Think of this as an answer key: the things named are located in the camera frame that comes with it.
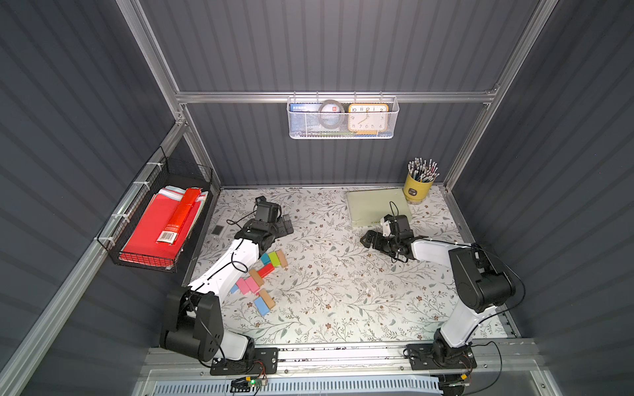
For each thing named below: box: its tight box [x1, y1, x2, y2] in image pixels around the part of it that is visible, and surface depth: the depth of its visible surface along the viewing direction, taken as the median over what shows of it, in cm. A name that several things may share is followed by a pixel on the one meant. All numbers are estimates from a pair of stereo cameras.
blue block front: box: [254, 296, 270, 316], surface depth 86 cm
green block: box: [268, 250, 281, 268], surface depth 96 cm
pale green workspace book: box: [345, 187, 413, 227], surface depth 114 cm
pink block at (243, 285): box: [236, 277, 251, 295], surface depth 90 cm
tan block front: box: [259, 288, 276, 310], surface depth 87 cm
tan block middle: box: [249, 268, 265, 288], surface depth 93 cm
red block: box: [257, 262, 275, 279], surface depth 94 cm
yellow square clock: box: [347, 103, 389, 135], surface depth 90 cm
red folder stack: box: [118, 185, 209, 269], surface depth 72 cm
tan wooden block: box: [275, 249, 289, 268], surface depth 98 cm
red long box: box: [156, 188, 202, 245], surface depth 74 cm
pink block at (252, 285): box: [244, 276, 261, 293], surface depth 91 cm
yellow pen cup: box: [403, 156, 441, 204], surface depth 107 cm
